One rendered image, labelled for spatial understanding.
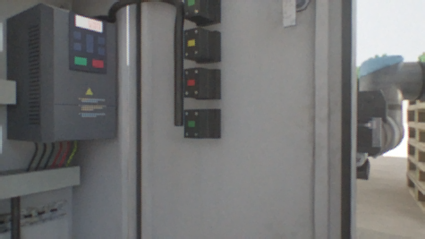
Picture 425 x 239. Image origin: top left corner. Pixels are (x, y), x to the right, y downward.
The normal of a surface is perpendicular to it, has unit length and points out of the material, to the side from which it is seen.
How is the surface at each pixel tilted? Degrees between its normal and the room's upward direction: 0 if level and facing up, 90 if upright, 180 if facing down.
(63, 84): 90
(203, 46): 90
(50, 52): 90
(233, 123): 90
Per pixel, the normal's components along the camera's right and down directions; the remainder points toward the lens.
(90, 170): -0.60, 0.00
